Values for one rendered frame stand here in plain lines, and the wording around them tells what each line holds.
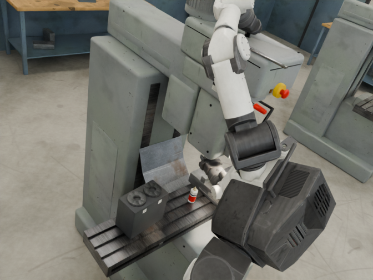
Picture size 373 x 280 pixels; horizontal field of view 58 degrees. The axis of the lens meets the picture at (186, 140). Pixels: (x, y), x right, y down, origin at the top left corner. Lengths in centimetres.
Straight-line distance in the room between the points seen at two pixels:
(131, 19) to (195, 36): 51
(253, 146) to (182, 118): 69
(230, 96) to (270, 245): 43
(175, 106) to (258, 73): 54
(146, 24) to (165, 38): 16
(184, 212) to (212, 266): 98
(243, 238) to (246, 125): 33
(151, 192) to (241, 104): 81
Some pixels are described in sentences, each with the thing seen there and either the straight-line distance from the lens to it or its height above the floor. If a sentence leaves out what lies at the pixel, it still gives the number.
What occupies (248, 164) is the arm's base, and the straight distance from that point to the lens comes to 102.
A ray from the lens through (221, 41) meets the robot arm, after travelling 102.
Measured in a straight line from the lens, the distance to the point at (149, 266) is 238.
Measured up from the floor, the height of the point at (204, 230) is 85.
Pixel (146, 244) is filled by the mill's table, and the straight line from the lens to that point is 171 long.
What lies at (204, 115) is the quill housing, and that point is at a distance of 156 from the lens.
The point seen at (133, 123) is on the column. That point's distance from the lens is 182.
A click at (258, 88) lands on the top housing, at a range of 130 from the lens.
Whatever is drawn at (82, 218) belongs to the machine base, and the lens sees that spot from 275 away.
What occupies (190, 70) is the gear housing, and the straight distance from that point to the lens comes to 155.
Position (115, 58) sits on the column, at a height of 155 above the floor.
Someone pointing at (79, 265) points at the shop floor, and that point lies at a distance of 274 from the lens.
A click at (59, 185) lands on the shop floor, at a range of 327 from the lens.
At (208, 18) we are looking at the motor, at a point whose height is 190.
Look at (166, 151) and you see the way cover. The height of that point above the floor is 103.
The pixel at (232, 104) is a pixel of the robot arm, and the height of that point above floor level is 184.
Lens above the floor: 229
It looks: 35 degrees down
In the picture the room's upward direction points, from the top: 15 degrees clockwise
